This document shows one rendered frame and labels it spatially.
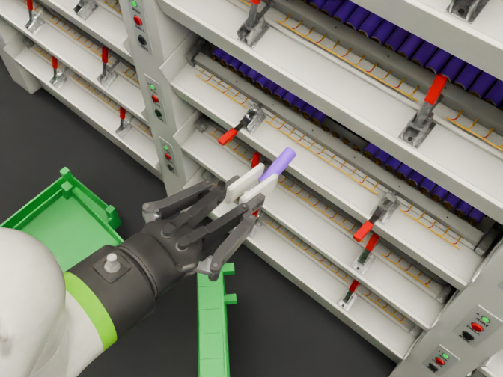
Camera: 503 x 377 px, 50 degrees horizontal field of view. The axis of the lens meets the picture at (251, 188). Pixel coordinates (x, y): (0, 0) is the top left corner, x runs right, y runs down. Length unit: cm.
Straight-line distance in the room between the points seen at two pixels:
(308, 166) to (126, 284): 42
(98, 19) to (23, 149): 66
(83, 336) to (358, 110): 42
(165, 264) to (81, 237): 81
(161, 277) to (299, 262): 65
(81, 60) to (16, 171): 45
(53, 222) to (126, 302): 85
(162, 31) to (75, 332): 55
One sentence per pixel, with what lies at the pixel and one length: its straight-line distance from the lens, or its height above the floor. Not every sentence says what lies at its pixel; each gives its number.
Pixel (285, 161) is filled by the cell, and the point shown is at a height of 66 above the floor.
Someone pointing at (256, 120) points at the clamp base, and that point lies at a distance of 92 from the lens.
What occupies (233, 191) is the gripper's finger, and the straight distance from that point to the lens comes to 71.
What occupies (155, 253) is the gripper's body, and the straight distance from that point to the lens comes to 61.
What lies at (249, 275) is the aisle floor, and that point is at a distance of 138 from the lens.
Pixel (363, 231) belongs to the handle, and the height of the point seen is 57.
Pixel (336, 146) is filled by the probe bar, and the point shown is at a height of 58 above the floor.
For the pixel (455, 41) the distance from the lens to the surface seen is 58.
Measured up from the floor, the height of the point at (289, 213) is 35.
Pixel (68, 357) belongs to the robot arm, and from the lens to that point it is 56.
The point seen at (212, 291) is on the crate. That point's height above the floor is 20.
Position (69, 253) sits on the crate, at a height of 7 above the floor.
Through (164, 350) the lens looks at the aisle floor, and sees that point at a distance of 134.
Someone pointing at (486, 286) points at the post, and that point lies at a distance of 82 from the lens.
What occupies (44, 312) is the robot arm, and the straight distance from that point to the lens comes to 45.
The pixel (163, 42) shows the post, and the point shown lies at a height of 63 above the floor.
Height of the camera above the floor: 127
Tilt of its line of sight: 58 degrees down
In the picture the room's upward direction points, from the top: straight up
